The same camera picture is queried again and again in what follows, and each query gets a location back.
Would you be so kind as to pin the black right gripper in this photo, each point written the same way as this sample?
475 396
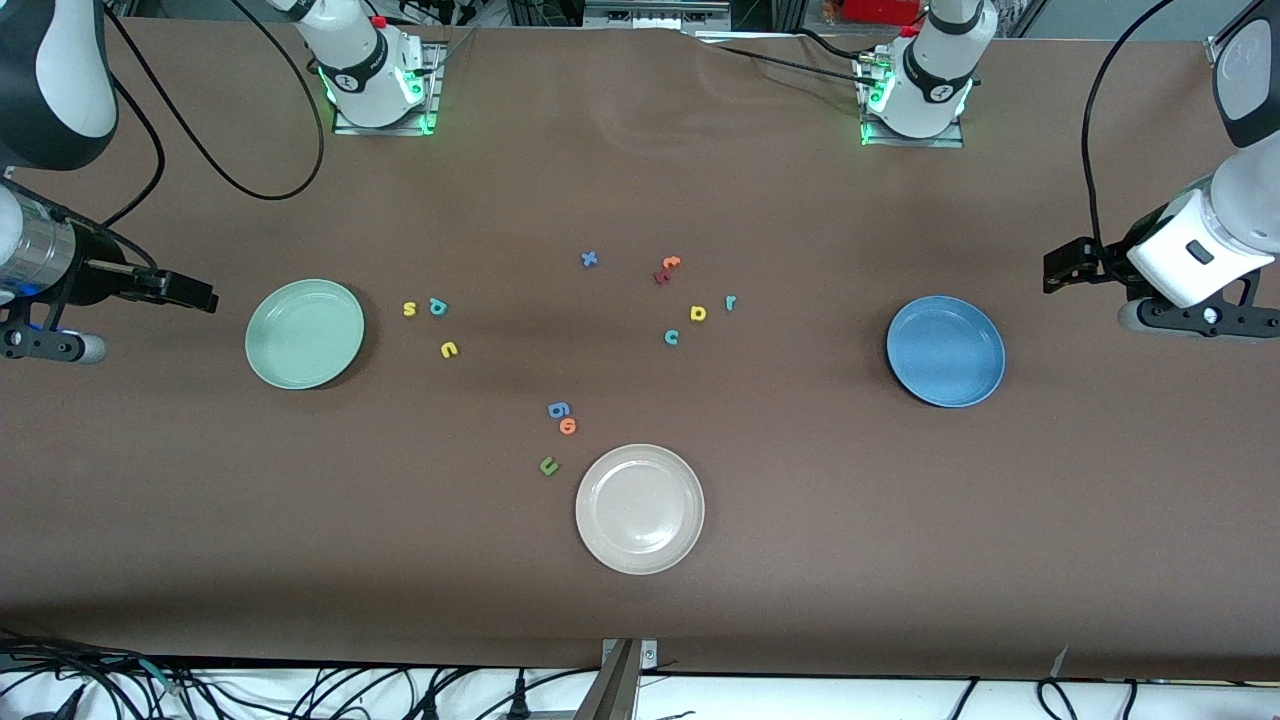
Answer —
97 272

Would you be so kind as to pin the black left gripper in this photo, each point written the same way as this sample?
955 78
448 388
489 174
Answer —
1108 262

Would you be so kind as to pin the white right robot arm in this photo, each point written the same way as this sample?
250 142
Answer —
60 70

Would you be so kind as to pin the green plate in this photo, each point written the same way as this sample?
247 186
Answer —
305 335

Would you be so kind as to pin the blue plate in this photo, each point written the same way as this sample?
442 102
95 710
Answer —
945 350

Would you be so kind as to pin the red box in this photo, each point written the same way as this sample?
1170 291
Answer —
880 10

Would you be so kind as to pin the white paper tag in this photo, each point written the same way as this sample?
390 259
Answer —
1060 662

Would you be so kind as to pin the brown table cover sheet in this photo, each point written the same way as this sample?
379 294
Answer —
640 180

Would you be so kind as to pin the grey metal equipment box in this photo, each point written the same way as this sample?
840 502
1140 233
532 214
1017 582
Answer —
655 12

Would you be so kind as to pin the beige plate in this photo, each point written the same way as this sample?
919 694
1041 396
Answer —
640 510

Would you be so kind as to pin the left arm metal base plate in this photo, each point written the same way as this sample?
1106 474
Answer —
915 142

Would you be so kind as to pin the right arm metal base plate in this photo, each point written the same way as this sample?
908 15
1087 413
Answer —
385 130

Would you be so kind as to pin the aluminium frame profile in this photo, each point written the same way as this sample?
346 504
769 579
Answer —
1213 50

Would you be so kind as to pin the aluminium profile with bracket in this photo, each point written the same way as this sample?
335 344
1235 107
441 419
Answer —
620 690

